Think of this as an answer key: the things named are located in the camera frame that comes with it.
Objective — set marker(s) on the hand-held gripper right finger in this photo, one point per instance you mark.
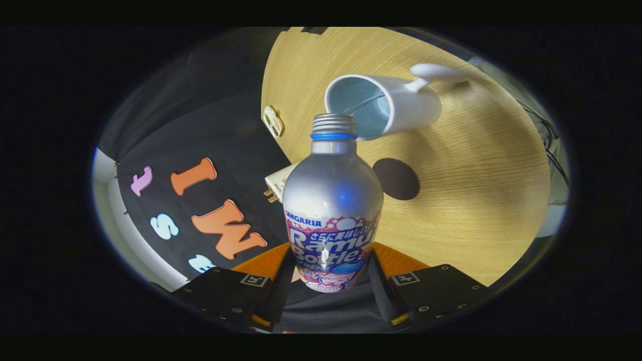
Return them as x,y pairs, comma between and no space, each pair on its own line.
441,293

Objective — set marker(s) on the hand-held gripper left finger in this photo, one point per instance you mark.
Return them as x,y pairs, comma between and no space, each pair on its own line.
225,296

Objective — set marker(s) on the dark round coaster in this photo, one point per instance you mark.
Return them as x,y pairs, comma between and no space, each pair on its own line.
398,179

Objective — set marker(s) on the silver juice bottle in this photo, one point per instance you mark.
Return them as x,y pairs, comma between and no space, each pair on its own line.
331,195

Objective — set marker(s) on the white cup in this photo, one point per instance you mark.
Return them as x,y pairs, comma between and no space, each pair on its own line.
406,108

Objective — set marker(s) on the wooden table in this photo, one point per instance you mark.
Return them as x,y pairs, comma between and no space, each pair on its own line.
476,190

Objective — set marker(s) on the toast slice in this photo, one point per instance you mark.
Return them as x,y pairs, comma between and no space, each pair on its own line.
271,195

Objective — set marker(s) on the white toaster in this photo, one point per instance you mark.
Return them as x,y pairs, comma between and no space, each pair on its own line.
281,179

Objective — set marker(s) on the small white tray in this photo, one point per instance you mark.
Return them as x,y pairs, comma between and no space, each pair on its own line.
273,121

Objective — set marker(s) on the black backdrop cloth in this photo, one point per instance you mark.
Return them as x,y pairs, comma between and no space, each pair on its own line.
225,100

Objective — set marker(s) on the black table clamp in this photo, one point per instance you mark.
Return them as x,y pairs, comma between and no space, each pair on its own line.
313,30

